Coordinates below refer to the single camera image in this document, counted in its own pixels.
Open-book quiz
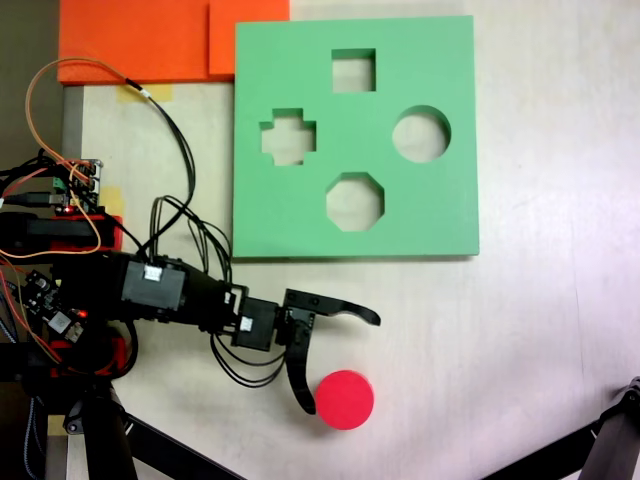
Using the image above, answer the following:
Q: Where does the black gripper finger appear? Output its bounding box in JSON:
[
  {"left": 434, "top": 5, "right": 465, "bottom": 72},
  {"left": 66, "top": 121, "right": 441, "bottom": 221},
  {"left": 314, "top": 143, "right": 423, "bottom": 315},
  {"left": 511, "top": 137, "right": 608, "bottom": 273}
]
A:
[
  {"left": 319, "top": 298, "right": 382, "bottom": 328},
  {"left": 285, "top": 319, "right": 317, "bottom": 416}
]

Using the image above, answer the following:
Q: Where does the red cylinder block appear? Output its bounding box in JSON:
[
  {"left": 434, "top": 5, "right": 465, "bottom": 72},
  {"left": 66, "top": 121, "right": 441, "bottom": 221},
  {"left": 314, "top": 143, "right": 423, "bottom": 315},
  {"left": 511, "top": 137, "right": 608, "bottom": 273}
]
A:
[{"left": 314, "top": 369, "right": 375, "bottom": 431}]

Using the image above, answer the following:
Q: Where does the green shape sorting board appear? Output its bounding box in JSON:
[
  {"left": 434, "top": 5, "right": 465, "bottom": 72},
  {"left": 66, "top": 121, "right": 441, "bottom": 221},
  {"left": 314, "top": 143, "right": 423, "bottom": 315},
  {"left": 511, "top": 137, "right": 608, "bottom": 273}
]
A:
[{"left": 231, "top": 14, "right": 480, "bottom": 260}]

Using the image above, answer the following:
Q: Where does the black circuit board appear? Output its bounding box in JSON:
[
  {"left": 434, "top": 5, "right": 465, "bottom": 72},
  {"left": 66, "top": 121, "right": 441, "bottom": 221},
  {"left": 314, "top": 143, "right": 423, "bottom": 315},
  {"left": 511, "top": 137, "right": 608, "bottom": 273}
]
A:
[{"left": 22, "top": 269, "right": 85, "bottom": 347}]

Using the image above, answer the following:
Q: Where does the black table clamp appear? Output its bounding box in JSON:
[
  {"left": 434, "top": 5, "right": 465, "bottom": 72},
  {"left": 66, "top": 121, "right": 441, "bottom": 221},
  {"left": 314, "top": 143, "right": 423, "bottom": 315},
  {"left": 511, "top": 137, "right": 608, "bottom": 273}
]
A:
[
  {"left": 0, "top": 212, "right": 101, "bottom": 251},
  {"left": 0, "top": 344, "right": 99, "bottom": 384}
]

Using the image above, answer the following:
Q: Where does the black tripod with notched leg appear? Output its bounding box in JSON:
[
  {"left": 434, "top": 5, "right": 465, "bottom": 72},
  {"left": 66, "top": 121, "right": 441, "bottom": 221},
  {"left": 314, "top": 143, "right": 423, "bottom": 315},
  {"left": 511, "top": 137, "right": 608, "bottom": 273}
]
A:
[{"left": 479, "top": 375, "right": 640, "bottom": 480}]

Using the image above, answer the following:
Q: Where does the black servo cable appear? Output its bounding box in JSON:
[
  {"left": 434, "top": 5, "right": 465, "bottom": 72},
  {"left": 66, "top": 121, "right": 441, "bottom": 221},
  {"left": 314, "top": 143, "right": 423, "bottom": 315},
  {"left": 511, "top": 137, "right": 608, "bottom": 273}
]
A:
[
  {"left": 149, "top": 194, "right": 235, "bottom": 281},
  {"left": 209, "top": 332, "right": 290, "bottom": 389}
]

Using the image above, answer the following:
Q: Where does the orange wire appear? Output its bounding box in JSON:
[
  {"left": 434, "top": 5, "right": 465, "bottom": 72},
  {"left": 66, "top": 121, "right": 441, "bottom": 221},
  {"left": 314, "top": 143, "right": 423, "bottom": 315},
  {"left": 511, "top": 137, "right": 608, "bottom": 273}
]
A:
[
  {"left": 0, "top": 169, "right": 104, "bottom": 261},
  {"left": 24, "top": 57, "right": 131, "bottom": 176}
]

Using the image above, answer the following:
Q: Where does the black cable with white connector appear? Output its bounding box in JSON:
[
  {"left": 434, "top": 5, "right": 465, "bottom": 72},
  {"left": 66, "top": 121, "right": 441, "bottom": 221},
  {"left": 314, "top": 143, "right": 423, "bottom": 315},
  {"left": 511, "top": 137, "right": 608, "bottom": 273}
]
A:
[{"left": 124, "top": 77, "right": 197, "bottom": 261}]

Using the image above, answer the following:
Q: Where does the blue white braided cable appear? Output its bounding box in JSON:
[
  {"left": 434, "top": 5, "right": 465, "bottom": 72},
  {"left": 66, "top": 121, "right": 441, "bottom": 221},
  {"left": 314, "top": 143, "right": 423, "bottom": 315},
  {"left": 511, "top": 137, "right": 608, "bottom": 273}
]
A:
[{"left": 22, "top": 394, "right": 44, "bottom": 480}]

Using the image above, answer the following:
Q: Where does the black USB cable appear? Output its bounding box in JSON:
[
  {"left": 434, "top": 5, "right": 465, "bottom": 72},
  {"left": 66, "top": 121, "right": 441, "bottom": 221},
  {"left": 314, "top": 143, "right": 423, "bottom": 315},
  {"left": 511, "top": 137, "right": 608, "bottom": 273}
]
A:
[{"left": 0, "top": 192, "right": 59, "bottom": 207}]

